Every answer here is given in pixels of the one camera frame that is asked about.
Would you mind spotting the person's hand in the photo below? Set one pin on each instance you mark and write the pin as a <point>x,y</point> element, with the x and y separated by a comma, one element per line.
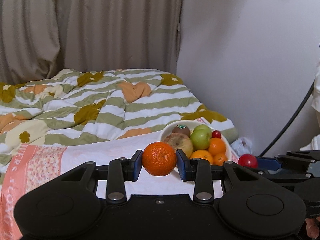
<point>312,227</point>

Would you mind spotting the beige curtain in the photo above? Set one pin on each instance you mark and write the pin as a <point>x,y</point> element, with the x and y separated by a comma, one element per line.
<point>39,38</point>

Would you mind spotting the pink floral table cloth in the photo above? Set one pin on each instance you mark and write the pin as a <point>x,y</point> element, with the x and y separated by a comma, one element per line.
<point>33,166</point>

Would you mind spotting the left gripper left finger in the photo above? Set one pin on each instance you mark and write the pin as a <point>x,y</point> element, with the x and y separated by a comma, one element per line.
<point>119,171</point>

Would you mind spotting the yellow red apple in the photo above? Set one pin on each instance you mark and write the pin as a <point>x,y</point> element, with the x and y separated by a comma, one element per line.
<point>180,141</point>

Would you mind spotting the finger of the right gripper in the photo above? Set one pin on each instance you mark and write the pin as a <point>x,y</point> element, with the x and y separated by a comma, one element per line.
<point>285,159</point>
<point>286,178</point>

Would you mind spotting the cream oval cartoon dish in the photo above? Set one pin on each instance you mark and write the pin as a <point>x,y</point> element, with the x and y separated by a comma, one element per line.
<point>191,125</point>

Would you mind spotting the red cherry tomato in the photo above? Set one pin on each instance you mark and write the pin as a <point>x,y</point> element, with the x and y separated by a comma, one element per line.
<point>216,134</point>
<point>248,160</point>

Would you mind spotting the brown kiwi with sticker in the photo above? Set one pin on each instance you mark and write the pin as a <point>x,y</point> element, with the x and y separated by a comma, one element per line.
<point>182,129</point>

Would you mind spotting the green striped floral duvet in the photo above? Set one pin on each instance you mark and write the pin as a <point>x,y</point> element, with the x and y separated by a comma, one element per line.
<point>75,108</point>

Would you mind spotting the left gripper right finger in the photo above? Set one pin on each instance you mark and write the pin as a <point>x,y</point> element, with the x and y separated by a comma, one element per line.
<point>199,171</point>

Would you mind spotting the small mandarin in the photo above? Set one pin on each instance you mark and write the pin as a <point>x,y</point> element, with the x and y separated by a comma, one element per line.
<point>219,159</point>
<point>159,159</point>

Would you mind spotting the large orange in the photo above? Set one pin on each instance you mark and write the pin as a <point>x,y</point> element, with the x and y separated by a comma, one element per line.
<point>216,146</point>
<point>202,154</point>

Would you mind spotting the small green apple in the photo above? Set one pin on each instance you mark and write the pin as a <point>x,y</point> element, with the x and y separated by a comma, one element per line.
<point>202,127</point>

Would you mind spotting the large green apple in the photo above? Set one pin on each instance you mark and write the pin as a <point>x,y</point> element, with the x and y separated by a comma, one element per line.
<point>200,140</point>

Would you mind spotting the white cloth at right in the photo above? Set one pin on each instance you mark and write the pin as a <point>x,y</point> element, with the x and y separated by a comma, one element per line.
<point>314,144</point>

